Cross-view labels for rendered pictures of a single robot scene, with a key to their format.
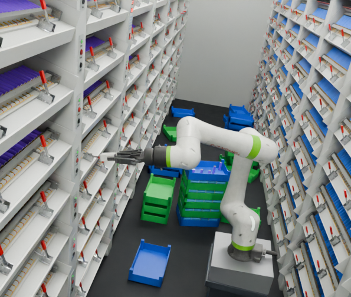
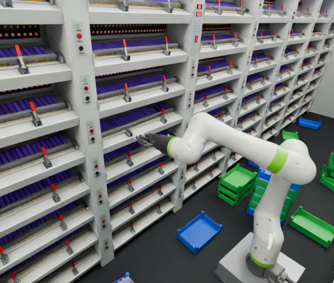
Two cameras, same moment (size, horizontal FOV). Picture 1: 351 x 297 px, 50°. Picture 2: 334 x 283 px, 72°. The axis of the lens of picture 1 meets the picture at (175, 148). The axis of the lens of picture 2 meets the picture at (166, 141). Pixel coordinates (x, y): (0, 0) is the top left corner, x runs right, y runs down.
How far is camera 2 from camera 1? 0.93 m
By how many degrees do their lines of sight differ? 36
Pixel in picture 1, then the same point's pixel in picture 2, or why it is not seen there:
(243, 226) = (259, 241)
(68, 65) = (65, 46)
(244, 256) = (257, 270)
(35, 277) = (39, 208)
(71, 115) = (74, 91)
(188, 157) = (182, 151)
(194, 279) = not seen: hidden behind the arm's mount
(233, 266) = (241, 274)
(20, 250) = (0, 184)
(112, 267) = (172, 223)
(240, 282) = not seen: outside the picture
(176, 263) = (222, 241)
